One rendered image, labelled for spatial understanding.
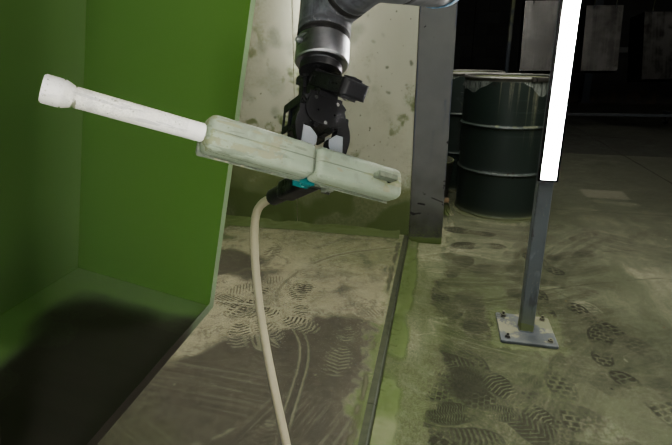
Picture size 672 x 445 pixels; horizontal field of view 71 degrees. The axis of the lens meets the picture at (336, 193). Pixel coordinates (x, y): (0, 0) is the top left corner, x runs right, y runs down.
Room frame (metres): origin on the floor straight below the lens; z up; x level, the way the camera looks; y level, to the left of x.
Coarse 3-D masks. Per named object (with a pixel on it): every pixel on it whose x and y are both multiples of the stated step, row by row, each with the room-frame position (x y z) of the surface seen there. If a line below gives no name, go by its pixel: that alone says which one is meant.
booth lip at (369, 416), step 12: (396, 276) 1.96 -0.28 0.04; (396, 288) 1.84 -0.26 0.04; (396, 300) 1.76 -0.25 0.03; (384, 324) 1.56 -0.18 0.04; (384, 336) 1.48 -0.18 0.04; (384, 348) 1.41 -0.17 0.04; (384, 360) 1.36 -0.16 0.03; (372, 384) 1.23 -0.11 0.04; (372, 396) 1.17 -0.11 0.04; (372, 408) 1.13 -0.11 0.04; (372, 420) 1.09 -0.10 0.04; (360, 444) 0.99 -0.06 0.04
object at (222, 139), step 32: (64, 96) 0.50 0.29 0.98; (96, 96) 0.52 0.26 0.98; (160, 128) 0.55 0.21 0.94; (192, 128) 0.57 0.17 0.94; (224, 128) 0.58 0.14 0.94; (256, 128) 0.61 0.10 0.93; (224, 160) 0.60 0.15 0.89; (256, 160) 0.59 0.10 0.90; (288, 160) 0.61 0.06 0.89; (320, 160) 0.64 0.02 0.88; (352, 160) 0.67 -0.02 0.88; (288, 192) 0.73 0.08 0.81; (352, 192) 0.68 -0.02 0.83; (384, 192) 0.68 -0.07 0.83
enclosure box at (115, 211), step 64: (0, 0) 0.82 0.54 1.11; (64, 0) 0.96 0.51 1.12; (128, 0) 1.00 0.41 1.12; (192, 0) 0.97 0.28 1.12; (0, 64) 0.82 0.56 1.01; (64, 64) 0.96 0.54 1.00; (128, 64) 1.00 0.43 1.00; (192, 64) 0.98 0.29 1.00; (0, 128) 0.82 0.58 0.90; (64, 128) 0.97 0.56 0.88; (128, 128) 1.00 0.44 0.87; (0, 192) 0.82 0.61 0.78; (64, 192) 0.98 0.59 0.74; (128, 192) 1.01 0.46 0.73; (192, 192) 0.98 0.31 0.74; (0, 256) 0.82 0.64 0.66; (64, 256) 0.99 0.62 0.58; (128, 256) 1.01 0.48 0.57; (192, 256) 0.98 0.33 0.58; (0, 320) 0.81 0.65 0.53; (64, 320) 0.84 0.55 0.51; (128, 320) 0.87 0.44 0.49; (192, 320) 0.91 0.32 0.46; (0, 384) 0.65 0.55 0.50; (64, 384) 0.68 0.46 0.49; (128, 384) 0.70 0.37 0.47
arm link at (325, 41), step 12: (300, 36) 0.81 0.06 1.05; (312, 36) 0.78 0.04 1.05; (324, 36) 0.78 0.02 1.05; (336, 36) 0.79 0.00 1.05; (300, 48) 0.79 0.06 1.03; (312, 48) 0.77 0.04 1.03; (324, 48) 0.77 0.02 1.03; (336, 48) 0.78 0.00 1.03; (348, 48) 0.81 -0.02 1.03; (300, 60) 0.80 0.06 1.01; (348, 60) 0.80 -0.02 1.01
